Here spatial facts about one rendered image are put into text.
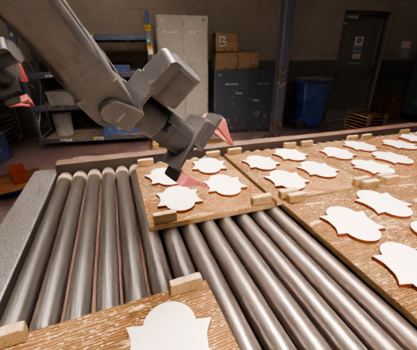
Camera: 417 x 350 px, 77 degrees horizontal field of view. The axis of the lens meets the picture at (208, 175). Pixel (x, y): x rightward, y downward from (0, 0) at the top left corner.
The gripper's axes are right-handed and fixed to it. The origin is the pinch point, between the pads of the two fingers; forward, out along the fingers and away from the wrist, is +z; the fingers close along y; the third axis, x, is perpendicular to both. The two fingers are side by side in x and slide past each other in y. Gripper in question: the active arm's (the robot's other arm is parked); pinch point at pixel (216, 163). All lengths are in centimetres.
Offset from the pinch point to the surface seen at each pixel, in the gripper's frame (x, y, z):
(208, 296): -11.8, -20.5, 4.6
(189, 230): 9.0, -16.6, 10.3
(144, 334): -13.6, -27.3, -5.0
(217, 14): 400, 249, 129
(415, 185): -9, 30, 65
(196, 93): 370, 111, 160
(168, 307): -11.3, -24.2, -1.4
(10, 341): -5.2, -37.3, -18.0
